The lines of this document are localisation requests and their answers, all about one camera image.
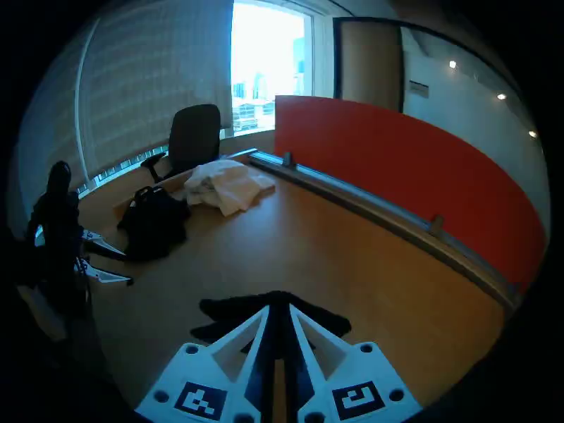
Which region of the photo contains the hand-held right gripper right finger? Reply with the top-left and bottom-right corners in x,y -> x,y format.
284,302 -> 423,423

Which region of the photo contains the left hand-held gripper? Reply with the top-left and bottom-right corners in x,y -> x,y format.
24,160 -> 135,318

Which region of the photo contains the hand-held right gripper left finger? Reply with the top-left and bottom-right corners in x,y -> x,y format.
135,305 -> 277,423

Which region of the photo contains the black towel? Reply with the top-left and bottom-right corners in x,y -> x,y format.
190,290 -> 353,355

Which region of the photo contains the heap of black towels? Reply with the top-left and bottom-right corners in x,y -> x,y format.
117,185 -> 192,262

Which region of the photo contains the heap of white towels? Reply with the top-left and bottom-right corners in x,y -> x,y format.
182,159 -> 277,217

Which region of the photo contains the black office chair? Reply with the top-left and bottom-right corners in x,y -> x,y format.
140,104 -> 221,184

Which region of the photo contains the red desk screen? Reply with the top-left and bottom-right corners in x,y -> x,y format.
249,94 -> 547,309

